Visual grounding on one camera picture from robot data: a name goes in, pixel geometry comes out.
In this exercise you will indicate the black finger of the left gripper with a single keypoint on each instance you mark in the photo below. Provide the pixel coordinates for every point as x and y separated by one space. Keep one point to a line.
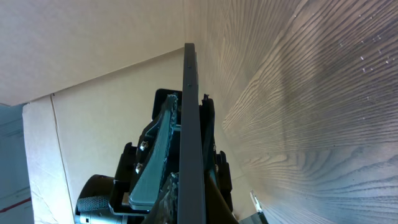
153 152
207 122

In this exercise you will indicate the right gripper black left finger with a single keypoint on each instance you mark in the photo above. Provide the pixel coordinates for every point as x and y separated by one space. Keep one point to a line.
166 207

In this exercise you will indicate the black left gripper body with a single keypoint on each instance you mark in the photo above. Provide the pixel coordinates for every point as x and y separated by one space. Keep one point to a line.
126 176

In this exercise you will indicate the Galaxy smartphone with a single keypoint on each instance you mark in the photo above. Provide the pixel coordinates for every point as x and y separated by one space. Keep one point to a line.
191 189

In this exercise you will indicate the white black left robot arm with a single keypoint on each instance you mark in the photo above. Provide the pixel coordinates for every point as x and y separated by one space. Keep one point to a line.
93 203

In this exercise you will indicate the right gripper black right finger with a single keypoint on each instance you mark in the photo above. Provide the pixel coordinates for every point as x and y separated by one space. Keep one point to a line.
217 211

